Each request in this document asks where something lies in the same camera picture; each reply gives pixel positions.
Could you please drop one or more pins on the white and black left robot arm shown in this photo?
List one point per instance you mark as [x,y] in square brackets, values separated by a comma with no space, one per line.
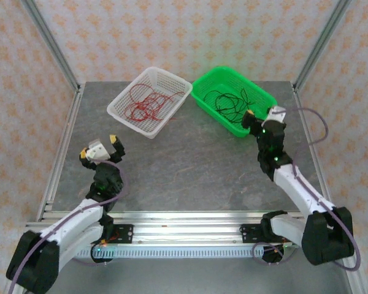
[73,217]

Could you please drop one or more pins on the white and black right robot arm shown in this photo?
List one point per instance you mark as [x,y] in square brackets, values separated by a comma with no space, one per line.
[297,186]

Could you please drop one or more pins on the green plastic mesh basket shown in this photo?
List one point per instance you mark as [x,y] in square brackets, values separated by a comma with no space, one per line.
[214,81]

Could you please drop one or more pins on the white plastic mesh basket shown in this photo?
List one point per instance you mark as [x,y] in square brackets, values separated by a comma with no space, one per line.
[165,82]

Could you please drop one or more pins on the grey metal base panel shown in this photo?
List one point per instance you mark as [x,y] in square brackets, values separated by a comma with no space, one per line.
[187,275]

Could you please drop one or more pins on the aluminium left table side rail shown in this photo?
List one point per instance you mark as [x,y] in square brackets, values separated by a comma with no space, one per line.
[62,147]

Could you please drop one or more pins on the aluminium table side rail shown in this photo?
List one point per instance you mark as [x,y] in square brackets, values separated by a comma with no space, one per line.
[62,147]
[309,137]

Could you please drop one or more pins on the aluminium right table side rail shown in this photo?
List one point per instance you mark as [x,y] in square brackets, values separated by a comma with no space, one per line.
[309,137]

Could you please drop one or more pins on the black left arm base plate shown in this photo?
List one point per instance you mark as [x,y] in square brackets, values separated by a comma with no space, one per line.
[125,234]

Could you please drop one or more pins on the aluminium mounting rail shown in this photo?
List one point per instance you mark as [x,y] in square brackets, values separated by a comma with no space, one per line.
[187,229]

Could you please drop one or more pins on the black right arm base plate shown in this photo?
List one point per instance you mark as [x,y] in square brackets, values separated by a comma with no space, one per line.
[251,232]

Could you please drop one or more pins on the aluminium right frame post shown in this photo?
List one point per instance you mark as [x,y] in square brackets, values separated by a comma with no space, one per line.
[322,43]

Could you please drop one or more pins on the aluminium frame post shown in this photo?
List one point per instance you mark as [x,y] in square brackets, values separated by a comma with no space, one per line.
[322,43]
[49,39]

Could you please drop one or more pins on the aluminium left frame post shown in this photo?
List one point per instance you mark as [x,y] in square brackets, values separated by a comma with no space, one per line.
[49,39]

